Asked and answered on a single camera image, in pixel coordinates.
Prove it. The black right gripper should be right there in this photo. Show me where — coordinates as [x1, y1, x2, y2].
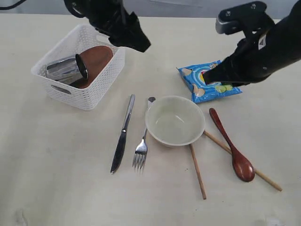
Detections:
[203, 30, 282, 86]

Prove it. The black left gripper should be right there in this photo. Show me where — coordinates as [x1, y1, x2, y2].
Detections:
[64, 0, 151, 52]

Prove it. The blue potato chips bag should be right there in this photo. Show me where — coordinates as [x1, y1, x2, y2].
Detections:
[177, 60, 242, 104]

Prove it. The brown wooden plate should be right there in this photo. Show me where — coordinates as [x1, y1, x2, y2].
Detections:
[71, 46, 113, 89]

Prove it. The white ceramic bowl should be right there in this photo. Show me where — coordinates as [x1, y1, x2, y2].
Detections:
[145, 96, 206, 147]

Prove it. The black metal cup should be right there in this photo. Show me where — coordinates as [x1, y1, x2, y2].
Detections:
[46, 54, 88, 85]

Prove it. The brown wooden spoon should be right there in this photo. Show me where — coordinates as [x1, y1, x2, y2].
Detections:
[209, 108, 255, 182]

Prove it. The brown wooden chopstick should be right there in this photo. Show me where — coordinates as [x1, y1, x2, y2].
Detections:
[190, 144, 207, 200]
[204, 130, 283, 192]

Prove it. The silver table knife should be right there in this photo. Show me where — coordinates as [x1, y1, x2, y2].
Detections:
[110, 94, 135, 174]

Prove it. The silver metal fork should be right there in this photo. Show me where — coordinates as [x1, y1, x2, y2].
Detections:
[132, 97, 157, 175]

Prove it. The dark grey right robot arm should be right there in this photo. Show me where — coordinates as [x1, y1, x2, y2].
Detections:
[203, 1, 301, 87]

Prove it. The white woven plastic basket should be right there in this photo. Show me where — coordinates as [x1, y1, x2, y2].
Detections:
[31, 24, 125, 111]

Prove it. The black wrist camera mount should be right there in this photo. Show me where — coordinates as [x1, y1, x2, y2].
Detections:
[215, 1, 275, 37]

